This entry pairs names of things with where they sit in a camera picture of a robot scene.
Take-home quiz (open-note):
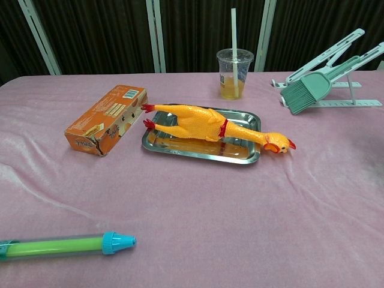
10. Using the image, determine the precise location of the white folding laptop stand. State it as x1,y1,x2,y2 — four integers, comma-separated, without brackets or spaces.
271,28,384,109

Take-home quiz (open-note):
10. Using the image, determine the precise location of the stainless steel rectangular tray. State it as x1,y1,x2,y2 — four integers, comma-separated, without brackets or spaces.
141,104,262,166

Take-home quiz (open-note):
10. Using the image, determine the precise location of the orange cardboard snack box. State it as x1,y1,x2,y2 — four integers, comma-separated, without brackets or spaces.
64,85,149,157

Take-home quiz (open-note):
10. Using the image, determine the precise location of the clear plastic cup orange drink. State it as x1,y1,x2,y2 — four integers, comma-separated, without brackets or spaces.
216,49,255,100

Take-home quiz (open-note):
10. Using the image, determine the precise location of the black pleated curtain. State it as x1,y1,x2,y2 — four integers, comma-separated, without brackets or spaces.
0,0,384,86

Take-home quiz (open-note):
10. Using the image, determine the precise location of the white drinking straw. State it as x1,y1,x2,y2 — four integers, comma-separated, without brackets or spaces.
230,8,241,98

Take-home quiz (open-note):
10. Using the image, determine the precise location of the white aluminium frame post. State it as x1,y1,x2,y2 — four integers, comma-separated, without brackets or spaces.
145,0,167,74
19,0,62,76
254,0,277,73

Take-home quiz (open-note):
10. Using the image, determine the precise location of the yellow rubber chicken toy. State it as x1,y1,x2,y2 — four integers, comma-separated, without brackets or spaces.
140,103,297,155

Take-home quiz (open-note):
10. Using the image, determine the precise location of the teal dust brush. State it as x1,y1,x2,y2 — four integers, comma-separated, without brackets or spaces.
280,55,372,116

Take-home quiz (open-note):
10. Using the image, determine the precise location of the green blue water squirter toy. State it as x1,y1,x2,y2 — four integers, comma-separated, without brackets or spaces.
0,230,137,263

